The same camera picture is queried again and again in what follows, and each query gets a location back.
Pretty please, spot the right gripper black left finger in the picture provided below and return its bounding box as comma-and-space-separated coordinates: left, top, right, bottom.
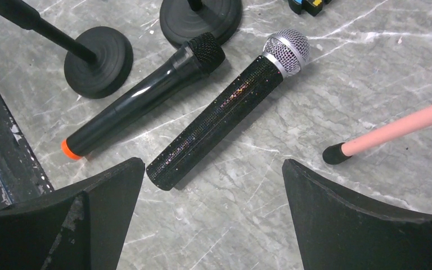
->
0, 157, 145, 269

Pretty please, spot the lower small colourful toy block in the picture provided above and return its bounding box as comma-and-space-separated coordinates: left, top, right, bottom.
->
288, 0, 331, 17

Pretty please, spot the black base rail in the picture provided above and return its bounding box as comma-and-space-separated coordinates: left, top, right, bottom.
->
0, 94, 54, 209

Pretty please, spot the black round-base mic stand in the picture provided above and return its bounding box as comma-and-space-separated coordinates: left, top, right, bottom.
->
0, 1, 134, 99
159, 0, 242, 47

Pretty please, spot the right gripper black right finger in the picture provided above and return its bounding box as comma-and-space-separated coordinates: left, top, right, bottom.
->
282, 159, 432, 269

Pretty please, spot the pink music stand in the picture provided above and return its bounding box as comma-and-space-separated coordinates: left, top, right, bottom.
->
322, 105, 432, 165

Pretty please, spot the glitter black microphone silver head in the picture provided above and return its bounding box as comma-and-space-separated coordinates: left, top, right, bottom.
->
146, 29, 310, 191

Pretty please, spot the black microphone orange end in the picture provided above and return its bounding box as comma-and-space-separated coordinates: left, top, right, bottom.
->
61, 32, 226, 160

